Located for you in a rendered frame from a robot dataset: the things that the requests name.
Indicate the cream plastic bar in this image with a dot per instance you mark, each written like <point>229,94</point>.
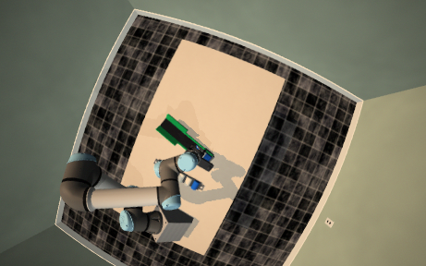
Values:
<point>181,177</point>
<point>188,181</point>

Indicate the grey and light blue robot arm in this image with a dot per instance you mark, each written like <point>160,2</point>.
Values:
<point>102,192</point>

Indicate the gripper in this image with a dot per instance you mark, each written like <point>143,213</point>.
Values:
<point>199,150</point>

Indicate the grey metal tab with hex screw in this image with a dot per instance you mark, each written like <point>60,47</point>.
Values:
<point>201,187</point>

